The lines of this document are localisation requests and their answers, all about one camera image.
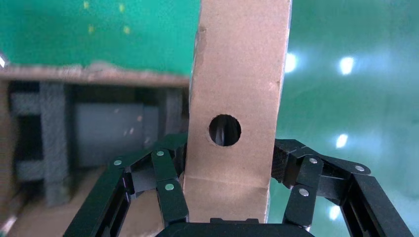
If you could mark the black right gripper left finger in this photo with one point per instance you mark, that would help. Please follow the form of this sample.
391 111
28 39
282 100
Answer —
170 196

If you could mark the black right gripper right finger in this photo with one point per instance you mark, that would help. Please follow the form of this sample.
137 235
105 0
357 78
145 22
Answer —
304 196

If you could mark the small brown cardboard box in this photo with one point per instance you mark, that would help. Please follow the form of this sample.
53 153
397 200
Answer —
235 65

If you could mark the large open brown carton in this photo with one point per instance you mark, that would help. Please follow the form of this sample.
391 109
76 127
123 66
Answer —
82 74

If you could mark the black foam insert block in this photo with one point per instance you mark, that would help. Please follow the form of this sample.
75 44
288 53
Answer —
172 111
54 137

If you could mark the dark grey foam bottom pad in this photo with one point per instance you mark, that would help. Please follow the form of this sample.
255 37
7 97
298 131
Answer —
108 134

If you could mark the large green table cloth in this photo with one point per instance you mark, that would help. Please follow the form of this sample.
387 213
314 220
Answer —
98 39

